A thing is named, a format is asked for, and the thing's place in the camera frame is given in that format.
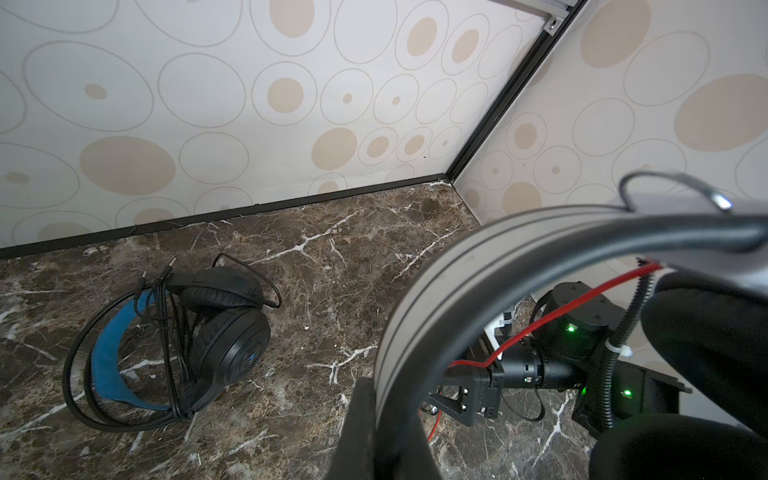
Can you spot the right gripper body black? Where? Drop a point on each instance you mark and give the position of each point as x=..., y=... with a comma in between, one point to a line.
x=466, y=393

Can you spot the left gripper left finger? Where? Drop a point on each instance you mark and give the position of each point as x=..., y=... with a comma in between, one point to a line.
x=353, y=457

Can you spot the horizontal aluminium rail back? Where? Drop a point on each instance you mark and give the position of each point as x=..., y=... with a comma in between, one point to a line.
x=555, y=12

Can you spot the black frame post right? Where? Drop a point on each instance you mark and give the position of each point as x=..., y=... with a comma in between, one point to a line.
x=533, y=59

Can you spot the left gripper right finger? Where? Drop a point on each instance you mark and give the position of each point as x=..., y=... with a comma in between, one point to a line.
x=413, y=459

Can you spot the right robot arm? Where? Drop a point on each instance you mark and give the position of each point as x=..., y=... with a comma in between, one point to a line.
x=562, y=355

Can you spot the white red headphones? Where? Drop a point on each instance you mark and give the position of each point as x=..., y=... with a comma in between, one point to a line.
x=654, y=310

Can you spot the black blue headphones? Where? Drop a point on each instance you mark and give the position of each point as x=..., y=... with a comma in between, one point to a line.
x=213, y=330

